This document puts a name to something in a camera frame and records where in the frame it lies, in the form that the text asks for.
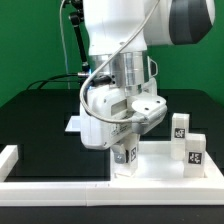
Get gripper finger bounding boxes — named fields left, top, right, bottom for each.
left=113, top=143, right=128, bottom=164

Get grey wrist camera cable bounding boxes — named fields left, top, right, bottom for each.
left=79, top=0, right=161, bottom=125

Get black cables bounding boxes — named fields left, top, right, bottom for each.
left=26, top=71, right=88, bottom=91

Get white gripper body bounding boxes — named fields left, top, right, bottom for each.
left=80, top=78, right=157, bottom=150

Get white cable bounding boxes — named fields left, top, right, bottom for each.
left=59, top=0, right=72, bottom=90

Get white square tabletop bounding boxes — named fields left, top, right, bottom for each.
left=111, top=141, right=224, bottom=182

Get white marker plate with tags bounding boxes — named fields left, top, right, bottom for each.
left=65, top=116, right=81, bottom=132

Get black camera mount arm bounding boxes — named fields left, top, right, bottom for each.
left=68, top=0, right=90, bottom=72

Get white U-shaped fence wall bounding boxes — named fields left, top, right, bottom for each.
left=0, top=145, right=224, bottom=206

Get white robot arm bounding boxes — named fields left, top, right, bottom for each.
left=80, top=0, right=215, bottom=164

